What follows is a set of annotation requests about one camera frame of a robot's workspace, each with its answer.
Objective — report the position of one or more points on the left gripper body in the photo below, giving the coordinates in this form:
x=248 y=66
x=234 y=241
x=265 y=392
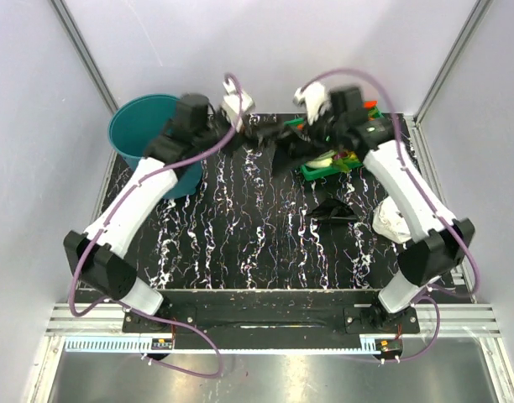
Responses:
x=218 y=129

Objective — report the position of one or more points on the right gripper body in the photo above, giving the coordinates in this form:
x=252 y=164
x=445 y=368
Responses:
x=325 y=132

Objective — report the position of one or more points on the black trash bag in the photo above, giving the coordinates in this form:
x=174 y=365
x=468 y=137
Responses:
x=292 y=146

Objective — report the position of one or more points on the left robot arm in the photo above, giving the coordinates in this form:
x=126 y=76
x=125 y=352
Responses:
x=164 y=140

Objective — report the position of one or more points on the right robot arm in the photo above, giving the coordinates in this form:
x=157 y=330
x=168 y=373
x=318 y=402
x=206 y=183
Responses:
x=439 y=239

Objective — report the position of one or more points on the teal plastic trash bin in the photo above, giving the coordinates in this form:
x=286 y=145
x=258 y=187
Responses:
x=137 y=124

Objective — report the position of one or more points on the white radish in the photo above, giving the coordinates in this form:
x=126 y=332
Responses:
x=320 y=163

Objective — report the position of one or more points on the green plastic vegetable tray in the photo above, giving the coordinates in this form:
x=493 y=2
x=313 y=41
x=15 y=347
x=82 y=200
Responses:
x=343 y=161

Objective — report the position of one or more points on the small black bag roll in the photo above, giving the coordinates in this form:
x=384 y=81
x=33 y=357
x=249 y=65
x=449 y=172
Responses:
x=333 y=211

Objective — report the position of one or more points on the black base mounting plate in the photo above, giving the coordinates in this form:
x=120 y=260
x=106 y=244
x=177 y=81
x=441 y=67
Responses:
x=265 y=320

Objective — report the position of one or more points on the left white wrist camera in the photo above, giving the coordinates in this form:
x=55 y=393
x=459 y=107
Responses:
x=236 y=103

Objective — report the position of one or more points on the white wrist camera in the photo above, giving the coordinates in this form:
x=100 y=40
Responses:
x=314 y=98
x=236 y=103

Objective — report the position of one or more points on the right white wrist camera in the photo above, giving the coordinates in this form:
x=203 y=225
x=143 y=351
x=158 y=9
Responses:
x=314 y=98

